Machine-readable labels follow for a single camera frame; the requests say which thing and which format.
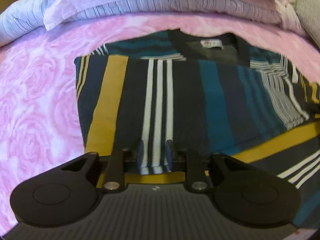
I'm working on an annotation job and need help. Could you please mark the striped knit sweater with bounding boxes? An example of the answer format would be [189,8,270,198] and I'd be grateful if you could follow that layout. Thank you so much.
[74,29,320,228]

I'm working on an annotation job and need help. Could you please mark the pink rose bedspread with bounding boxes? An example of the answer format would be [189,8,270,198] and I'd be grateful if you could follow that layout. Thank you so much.
[1,13,319,234]

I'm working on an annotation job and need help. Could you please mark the lilac striped duvet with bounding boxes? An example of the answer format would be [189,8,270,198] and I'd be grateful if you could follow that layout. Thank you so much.
[1,0,304,46]

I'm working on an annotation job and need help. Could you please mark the grey checked pillow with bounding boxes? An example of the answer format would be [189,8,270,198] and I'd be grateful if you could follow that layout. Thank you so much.
[294,0,320,47]

